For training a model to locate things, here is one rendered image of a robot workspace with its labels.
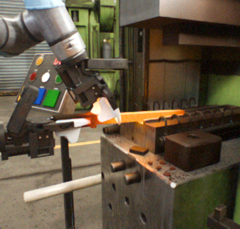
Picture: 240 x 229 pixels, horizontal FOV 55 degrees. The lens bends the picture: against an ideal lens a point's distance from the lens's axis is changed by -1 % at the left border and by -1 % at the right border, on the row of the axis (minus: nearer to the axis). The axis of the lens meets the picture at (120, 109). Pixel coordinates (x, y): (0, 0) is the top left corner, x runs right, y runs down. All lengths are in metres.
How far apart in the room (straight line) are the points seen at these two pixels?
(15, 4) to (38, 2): 8.18
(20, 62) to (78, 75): 7.99
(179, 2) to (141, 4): 0.10
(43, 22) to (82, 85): 0.16
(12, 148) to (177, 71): 0.69
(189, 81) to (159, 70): 0.17
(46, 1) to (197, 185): 0.51
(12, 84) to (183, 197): 8.23
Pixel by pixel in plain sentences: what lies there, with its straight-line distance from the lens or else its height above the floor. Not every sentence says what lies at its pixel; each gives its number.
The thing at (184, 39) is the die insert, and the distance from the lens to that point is 0.71.
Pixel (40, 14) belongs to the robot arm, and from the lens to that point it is 0.54.
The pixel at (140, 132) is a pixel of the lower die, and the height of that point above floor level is 0.96.
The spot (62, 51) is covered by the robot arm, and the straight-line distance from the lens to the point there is 0.54.
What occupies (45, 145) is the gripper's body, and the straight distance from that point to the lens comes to 0.56.
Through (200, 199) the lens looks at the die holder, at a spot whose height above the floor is 0.85.
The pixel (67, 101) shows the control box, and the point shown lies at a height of 1.00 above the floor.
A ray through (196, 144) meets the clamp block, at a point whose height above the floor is 0.98.
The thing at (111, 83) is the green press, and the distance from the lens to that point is 5.52.
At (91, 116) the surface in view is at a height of 1.03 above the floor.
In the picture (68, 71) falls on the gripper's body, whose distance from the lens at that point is 0.56.
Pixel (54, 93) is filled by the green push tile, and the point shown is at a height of 1.03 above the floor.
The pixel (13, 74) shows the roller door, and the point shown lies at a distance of 8.56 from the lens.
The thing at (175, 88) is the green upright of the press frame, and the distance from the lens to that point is 0.99.
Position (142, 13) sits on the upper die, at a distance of 0.67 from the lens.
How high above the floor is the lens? 1.17
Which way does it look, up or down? 12 degrees down
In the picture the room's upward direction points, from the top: straight up
